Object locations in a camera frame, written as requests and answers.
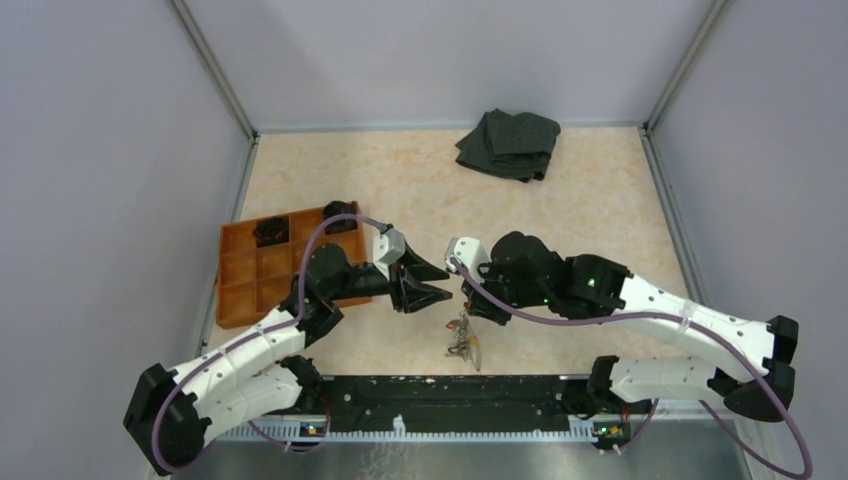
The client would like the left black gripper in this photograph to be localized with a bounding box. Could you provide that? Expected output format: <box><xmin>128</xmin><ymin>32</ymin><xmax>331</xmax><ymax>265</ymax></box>
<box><xmin>329</xmin><ymin>238</ymin><xmax>453</xmax><ymax>314</ymax></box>

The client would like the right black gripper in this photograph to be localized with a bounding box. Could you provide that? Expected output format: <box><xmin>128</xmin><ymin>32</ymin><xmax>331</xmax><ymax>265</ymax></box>
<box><xmin>461</xmin><ymin>258</ymin><xmax>550</xmax><ymax>327</ymax></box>

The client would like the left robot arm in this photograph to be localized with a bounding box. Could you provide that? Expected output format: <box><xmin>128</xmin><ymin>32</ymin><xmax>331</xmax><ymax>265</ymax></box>
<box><xmin>123</xmin><ymin>244</ymin><xmax>452</xmax><ymax>476</ymax></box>

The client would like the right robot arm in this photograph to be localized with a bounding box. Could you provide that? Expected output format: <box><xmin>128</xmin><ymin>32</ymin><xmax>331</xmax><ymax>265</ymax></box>
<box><xmin>445</xmin><ymin>231</ymin><xmax>799</xmax><ymax>423</ymax></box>

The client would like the folded dark grey cloth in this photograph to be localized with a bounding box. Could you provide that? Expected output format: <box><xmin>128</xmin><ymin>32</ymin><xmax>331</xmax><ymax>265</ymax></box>
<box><xmin>456</xmin><ymin>109</ymin><xmax>561</xmax><ymax>183</ymax></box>

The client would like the orange compartment tray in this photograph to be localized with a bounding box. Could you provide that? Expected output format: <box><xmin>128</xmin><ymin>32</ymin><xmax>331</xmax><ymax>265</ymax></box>
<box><xmin>215</xmin><ymin>201</ymin><xmax>359</xmax><ymax>329</ymax></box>

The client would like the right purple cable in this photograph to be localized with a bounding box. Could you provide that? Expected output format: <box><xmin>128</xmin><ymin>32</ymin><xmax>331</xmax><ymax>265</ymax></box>
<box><xmin>449</xmin><ymin>256</ymin><xmax>814</xmax><ymax>480</ymax></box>

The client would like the purple cable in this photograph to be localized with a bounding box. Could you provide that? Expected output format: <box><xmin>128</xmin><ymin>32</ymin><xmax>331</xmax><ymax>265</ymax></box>
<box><xmin>449</xmin><ymin>256</ymin><xmax>814</xmax><ymax>480</ymax></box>
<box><xmin>149</xmin><ymin>213</ymin><xmax>392</xmax><ymax>476</ymax></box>

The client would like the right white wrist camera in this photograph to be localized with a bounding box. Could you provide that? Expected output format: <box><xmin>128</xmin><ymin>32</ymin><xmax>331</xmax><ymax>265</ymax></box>
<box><xmin>444</xmin><ymin>237</ymin><xmax>490</xmax><ymax>282</ymax></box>

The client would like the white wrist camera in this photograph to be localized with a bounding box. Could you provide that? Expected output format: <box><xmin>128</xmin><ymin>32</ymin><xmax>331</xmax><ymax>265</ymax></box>
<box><xmin>444</xmin><ymin>237</ymin><xmax>490</xmax><ymax>282</ymax></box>
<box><xmin>372</xmin><ymin>227</ymin><xmax>406</xmax><ymax>280</ymax></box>

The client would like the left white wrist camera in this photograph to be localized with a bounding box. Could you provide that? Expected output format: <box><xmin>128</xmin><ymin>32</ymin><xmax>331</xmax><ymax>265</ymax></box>
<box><xmin>372</xmin><ymin>227</ymin><xmax>406</xmax><ymax>280</ymax></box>

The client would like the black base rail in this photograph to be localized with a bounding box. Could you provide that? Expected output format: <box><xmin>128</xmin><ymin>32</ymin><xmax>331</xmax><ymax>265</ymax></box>
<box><xmin>258</xmin><ymin>374</ymin><xmax>657</xmax><ymax>436</ymax></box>

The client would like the black coiled cable red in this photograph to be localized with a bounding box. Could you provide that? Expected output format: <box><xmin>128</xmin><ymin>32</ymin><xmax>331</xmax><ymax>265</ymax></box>
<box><xmin>252</xmin><ymin>216</ymin><xmax>290</xmax><ymax>248</ymax></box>

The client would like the grey cable duct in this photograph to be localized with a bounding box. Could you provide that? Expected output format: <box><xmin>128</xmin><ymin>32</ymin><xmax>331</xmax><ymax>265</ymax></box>
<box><xmin>216</xmin><ymin>416</ymin><xmax>599</xmax><ymax>444</ymax></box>

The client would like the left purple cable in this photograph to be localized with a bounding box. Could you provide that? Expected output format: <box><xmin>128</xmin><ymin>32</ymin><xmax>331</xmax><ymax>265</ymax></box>
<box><xmin>149</xmin><ymin>213</ymin><xmax>392</xmax><ymax>476</ymax></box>

